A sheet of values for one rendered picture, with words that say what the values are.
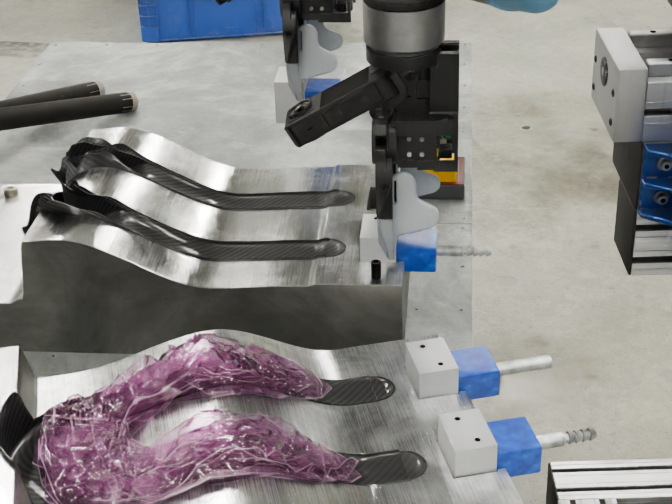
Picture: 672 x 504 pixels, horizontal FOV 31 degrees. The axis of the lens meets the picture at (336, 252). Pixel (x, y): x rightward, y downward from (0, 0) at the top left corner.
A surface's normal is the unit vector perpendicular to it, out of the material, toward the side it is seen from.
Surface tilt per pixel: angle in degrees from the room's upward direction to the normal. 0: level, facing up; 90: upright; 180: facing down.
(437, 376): 90
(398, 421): 0
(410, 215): 79
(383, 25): 90
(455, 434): 0
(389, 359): 0
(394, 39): 90
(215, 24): 91
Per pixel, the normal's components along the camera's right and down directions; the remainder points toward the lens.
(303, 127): -0.04, 0.51
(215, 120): -0.04, -0.86
